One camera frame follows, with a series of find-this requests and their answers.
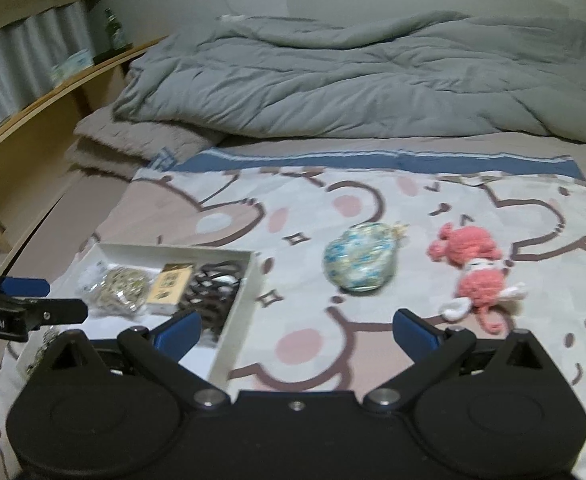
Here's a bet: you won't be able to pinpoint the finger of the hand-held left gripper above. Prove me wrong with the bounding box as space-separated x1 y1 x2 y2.
0 275 50 298
22 298 90 332

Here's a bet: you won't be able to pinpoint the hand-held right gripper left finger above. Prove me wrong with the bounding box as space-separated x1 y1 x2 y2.
37 308 232 409

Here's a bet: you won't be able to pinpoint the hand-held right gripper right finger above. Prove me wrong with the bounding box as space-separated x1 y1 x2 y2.
362 308 556 409

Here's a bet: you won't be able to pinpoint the small yellow box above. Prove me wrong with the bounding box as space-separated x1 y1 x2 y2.
145 262 196 317

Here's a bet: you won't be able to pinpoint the dark hair ties with pearls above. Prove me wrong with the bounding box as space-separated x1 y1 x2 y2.
178 261 244 347

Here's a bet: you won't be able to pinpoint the white tray box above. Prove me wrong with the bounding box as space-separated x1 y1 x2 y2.
17 242 264 387

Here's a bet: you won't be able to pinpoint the pink crochet doll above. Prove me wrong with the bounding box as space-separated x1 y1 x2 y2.
426 222 530 334

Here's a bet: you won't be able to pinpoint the blue white crochet pouch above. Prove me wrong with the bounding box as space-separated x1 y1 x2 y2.
322 221 407 294

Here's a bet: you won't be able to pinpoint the clear packet of gold trinkets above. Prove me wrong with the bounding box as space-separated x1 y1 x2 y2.
75 259 152 319

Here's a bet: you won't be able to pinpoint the cartoon bear printed blanket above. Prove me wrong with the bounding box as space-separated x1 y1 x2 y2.
0 147 586 480

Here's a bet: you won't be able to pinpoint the wooden bedside shelf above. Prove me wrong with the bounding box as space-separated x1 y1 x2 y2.
0 35 170 257

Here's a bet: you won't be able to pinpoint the beige fluffy blanket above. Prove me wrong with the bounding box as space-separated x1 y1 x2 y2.
67 109 224 180

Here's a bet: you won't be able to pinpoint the green tissue pack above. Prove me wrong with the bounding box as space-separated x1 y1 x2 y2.
50 49 94 87

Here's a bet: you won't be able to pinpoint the grey pleated curtain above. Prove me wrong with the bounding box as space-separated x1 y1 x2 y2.
0 0 100 147

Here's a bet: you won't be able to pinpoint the grey quilted duvet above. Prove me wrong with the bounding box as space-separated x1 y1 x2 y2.
112 10 586 152

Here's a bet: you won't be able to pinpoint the green glass bottle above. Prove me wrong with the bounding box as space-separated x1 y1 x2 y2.
93 8 130 64

